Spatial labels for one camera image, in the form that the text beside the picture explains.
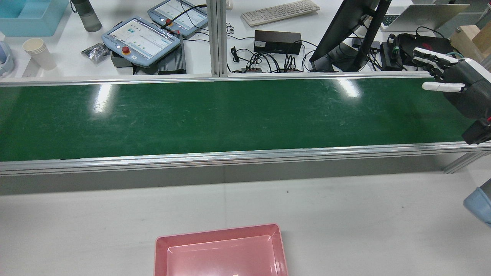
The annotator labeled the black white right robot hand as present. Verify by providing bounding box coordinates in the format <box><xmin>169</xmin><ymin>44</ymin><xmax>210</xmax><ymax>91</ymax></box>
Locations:
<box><xmin>412</xmin><ymin>47</ymin><xmax>491</xmax><ymax>120</ymax></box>

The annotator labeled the brown cardboard box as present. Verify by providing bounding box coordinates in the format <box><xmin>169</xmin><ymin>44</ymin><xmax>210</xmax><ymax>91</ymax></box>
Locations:
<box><xmin>449</xmin><ymin>25</ymin><xmax>491</xmax><ymax>70</ymax></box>

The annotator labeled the black rectangular power box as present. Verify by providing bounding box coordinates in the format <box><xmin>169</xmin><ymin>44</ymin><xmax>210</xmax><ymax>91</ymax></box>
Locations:
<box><xmin>254</xmin><ymin>30</ymin><xmax>303</xmax><ymax>55</ymax></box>

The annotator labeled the black finned electronics box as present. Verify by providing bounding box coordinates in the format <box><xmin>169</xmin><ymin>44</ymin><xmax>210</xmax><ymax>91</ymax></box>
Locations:
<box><xmin>157</xmin><ymin>33</ymin><xmax>187</xmax><ymax>75</ymax></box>

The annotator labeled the pink plastic tray box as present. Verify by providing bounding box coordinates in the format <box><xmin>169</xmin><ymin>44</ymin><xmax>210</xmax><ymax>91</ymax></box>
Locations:
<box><xmin>154</xmin><ymin>223</ymin><xmax>289</xmax><ymax>276</ymax></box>

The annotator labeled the small dark grey box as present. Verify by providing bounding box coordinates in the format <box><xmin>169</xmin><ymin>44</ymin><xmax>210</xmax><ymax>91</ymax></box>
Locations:
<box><xmin>111</xmin><ymin>52</ymin><xmax>134</xmax><ymax>69</ymax></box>

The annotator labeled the silver laptop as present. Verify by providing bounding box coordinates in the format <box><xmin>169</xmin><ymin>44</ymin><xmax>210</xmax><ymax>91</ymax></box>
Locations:
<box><xmin>380</xmin><ymin>4</ymin><xmax>471</xmax><ymax>33</ymax></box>

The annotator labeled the black power brick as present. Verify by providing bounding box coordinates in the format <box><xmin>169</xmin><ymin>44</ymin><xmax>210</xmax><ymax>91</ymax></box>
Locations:
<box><xmin>380</xmin><ymin>41</ymin><xmax>404</xmax><ymax>72</ymax></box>

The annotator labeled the black computer monitor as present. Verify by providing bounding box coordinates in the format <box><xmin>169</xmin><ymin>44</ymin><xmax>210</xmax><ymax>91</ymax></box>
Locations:
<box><xmin>309</xmin><ymin>0</ymin><xmax>392</xmax><ymax>73</ymax></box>

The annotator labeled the white computer keyboard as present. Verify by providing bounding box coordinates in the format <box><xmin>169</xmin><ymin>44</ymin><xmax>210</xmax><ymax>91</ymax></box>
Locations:
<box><xmin>241</xmin><ymin>0</ymin><xmax>321</xmax><ymax>27</ymax></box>

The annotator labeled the large grey teach pendant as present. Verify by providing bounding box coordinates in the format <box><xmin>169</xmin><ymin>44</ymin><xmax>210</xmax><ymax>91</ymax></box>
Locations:
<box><xmin>101</xmin><ymin>15</ymin><xmax>181</xmax><ymax>68</ymax></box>

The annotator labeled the crumpled clear plastic bag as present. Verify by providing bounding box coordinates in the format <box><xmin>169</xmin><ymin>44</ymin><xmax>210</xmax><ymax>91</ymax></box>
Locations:
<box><xmin>81</xmin><ymin>42</ymin><xmax>112</xmax><ymax>64</ymax></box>

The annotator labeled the dark grey water bottle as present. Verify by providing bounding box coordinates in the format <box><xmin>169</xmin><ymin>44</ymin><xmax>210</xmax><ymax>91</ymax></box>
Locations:
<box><xmin>70</xmin><ymin>0</ymin><xmax>103</xmax><ymax>33</ymax></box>

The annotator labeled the stack of paper cups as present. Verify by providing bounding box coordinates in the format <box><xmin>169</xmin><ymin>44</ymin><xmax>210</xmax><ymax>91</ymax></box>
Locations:
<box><xmin>22</xmin><ymin>38</ymin><xmax>57</xmax><ymax>71</ymax></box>

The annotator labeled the light blue plastic bin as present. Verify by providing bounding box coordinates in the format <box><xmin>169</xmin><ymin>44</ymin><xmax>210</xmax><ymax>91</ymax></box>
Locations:
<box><xmin>0</xmin><ymin>0</ymin><xmax>70</xmax><ymax>37</ymax></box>

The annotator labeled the white blue round device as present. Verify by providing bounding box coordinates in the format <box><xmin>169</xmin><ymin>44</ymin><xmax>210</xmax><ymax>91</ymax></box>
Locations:
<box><xmin>0</xmin><ymin>40</ymin><xmax>15</xmax><ymax>77</ymax></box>

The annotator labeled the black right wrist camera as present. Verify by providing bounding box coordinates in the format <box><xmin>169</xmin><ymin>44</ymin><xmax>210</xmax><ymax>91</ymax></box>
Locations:
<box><xmin>462</xmin><ymin>118</ymin><xmax>491</xmax><ymax>145</ymax></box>

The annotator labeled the black hub with cables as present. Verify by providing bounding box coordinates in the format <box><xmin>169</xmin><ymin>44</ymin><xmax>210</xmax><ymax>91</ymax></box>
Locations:
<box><xmin>230</xmin><ymin>47</ymin><xmax>304</xmax><ymax>74</ymax></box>

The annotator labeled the aluminium profile post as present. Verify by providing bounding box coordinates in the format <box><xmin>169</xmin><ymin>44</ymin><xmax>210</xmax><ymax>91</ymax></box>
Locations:
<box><xmin>206</xmin><ymin>0</ymin><xmax>228</xmax><ymax>78</ymax></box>

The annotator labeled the grey teach pendant with cable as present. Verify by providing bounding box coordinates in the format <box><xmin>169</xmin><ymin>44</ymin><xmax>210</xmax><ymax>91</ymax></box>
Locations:
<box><xmin>148</xmin><ymin>0</ymin><xmax>209</xmax><ymax>38</ymax></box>

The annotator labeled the green conveyor belt aluminium frame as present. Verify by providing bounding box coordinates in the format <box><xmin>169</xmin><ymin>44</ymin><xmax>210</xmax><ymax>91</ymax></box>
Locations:
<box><xmin>0</xmin><ymin>71</ymin><xmax>491</xmax><ymax>177</ymax></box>

